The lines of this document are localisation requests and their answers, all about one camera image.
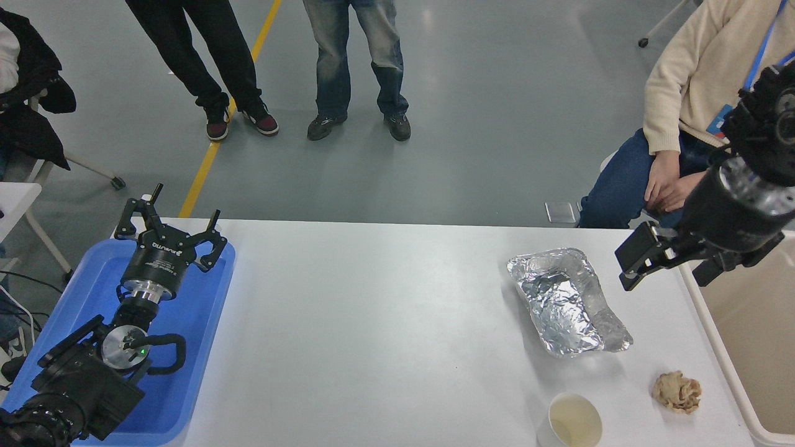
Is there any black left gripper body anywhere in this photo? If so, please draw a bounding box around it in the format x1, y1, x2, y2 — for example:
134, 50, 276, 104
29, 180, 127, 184
120, 227, 196, 292

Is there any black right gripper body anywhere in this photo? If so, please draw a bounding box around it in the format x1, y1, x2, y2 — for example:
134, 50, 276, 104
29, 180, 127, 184
676, 163, 788, 253

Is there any white paper cup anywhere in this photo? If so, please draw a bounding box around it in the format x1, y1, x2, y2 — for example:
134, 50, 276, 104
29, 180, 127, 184
537, 392, 604, 447

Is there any seated person's left hand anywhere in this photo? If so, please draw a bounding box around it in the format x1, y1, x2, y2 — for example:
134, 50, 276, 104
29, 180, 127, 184
657, 171, 709, 215

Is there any seated person's right hand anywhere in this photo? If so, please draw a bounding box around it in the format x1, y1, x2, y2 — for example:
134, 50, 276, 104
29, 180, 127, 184
644, 150, 682, 205

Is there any grey wheeled chair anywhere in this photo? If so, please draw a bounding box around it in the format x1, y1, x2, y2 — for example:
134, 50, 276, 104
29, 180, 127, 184
19, 87, 127, 190

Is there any blue plastic tray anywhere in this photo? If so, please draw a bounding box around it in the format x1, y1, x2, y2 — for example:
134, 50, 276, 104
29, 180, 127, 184
0, 239, 237, 446

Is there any large pale bin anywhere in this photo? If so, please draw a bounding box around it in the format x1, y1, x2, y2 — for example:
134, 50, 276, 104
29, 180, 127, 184
677, 231, 795, 447

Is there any metal floor plate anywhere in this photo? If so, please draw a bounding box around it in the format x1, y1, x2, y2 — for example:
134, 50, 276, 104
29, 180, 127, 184
545, 201, 577, 224

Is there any crumpled foil tray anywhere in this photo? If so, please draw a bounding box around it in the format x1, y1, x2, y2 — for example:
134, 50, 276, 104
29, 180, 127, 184
506, 248, 634, 358

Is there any crumpled tan paper ball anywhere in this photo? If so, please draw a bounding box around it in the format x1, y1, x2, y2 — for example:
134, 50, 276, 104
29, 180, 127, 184
651, 371, 702, 415

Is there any seated person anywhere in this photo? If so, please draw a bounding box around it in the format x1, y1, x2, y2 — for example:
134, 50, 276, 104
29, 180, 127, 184
578, 0, 795, 229

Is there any standing person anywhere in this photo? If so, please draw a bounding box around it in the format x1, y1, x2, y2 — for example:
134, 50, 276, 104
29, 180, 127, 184
124, 0, 280, 142
302, 0, 412, 142

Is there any wheeled chair leg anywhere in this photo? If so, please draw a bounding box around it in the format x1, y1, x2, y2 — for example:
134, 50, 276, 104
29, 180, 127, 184
638, 0, 693, 49

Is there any person at table edge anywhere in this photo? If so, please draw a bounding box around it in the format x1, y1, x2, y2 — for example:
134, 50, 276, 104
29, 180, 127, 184
0, 7, 78, 181

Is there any thin black cable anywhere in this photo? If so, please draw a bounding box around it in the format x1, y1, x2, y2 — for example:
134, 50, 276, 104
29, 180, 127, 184
0, 271, 64, 294

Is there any thin white cable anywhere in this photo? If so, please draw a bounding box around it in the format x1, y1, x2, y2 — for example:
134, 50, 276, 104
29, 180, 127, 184
0, 284, 37, 354

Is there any blue lanyard badge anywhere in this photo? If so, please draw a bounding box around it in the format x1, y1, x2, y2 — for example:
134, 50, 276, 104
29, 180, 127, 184
707, 0, 795, 138

